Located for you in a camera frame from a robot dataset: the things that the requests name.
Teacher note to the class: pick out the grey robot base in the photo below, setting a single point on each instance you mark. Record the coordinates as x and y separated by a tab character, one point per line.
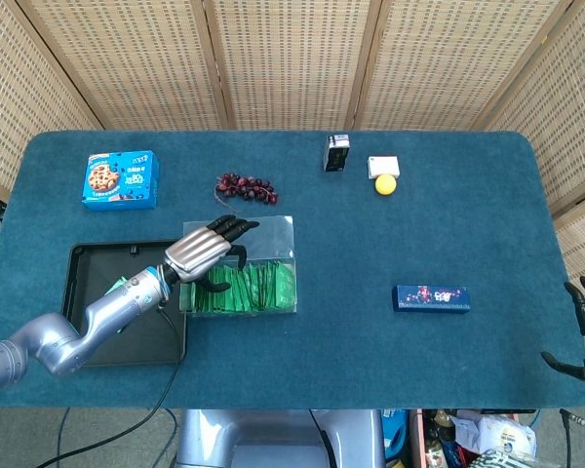
273	439

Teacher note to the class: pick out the woven rattan folding screen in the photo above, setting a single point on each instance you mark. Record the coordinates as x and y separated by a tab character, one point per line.
292	58

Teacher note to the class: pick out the green foil packet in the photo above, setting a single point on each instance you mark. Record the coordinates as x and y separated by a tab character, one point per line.
286	287

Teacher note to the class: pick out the bunch of red grapes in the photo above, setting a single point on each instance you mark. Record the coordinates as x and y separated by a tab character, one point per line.
246	187

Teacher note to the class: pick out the black plastic tray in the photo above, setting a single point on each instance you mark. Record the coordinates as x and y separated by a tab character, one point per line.
92	263

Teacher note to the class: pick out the blue cookie box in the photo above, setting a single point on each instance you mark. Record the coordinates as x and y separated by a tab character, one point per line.
122	180

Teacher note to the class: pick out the yellow ball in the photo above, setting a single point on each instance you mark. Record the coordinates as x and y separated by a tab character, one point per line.
385	185

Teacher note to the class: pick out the white crumpled plastic bag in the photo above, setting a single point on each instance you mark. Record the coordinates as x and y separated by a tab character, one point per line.
497	431

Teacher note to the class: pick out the clear plastic box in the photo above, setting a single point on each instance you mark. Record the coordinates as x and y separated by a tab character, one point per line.
273	239

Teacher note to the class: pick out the black drink carton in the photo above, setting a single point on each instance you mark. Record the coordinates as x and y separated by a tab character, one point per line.
335	155

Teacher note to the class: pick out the dark blue long box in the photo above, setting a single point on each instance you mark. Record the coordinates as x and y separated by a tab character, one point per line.
431	298

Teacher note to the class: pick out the small white box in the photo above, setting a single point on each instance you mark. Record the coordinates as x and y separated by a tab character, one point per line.
384	165

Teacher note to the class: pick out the blue package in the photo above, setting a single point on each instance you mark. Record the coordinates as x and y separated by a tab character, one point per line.
395	431

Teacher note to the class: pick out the blue table cloth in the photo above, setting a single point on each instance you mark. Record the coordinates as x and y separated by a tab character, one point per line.
351	244

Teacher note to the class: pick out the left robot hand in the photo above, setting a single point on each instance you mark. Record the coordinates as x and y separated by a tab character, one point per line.
200	251

